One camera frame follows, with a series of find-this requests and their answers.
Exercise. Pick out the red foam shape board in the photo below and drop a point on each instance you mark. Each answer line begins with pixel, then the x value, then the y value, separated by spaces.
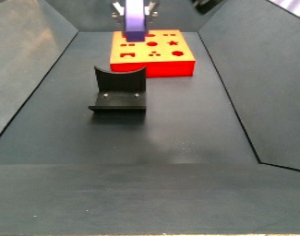
pixel 164 53

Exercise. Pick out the purple rectangular block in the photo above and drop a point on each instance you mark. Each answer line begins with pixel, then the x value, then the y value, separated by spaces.
pixel 135 20

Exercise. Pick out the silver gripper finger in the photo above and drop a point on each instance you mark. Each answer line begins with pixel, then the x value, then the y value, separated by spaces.
pixel 151 10
pixel 119 11

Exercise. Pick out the black curved fixture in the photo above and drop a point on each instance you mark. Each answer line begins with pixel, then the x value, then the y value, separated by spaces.
pixel 121 90

